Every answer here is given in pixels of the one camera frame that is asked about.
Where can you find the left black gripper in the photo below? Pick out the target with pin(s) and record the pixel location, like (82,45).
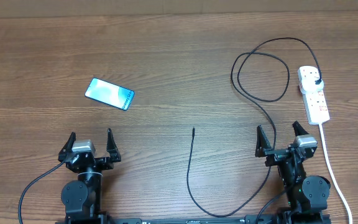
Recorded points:
(107,163)

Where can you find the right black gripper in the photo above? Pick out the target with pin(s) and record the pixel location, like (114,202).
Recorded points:
(263,149)

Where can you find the blue screen smartphone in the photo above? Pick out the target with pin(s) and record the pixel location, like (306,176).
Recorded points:
(110,94)

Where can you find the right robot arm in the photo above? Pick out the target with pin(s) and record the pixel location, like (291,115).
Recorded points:
(307,195)

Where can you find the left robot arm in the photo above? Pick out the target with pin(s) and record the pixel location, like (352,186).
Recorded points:
(82,197)

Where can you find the white charger plug adapter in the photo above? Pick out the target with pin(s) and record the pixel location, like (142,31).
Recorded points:
(308,86)

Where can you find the white power strip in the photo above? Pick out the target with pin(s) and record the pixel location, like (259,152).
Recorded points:
(315,103)

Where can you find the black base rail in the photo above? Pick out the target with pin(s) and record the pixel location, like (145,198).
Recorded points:
(191,221)

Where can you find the cardboard wall panel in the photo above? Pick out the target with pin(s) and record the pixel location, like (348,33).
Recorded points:
(67,8)

